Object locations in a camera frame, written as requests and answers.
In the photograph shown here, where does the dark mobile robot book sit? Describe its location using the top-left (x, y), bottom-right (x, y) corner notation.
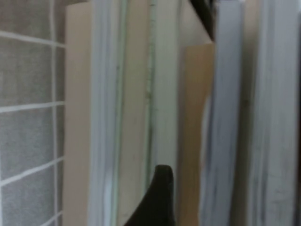
top-left (244, 0), bottom-right (301, 226)

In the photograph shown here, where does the pale grey book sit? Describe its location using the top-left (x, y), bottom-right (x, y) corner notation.
top-left (63, 0), bottom-right (127, 226)

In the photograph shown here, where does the black plastic book stand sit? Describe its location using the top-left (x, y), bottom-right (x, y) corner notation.
top-left (190, 0), bottom-right (217, 41)

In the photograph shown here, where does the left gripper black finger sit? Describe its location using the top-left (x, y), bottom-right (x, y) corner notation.
top-left (126, 164), bottom-right (177, 226)

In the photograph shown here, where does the grey checked tablecloth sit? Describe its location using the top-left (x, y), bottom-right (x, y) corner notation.
top-left (0, 0), bottom-right (68, 226)

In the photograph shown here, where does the white self-driving book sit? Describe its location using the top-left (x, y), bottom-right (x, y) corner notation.
top-left (199, 0), bottom-right (250, 226)

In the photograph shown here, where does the orange-edged white book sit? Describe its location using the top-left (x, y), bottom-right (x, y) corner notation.
top-left (122, 0), bottom-right (216, 226)

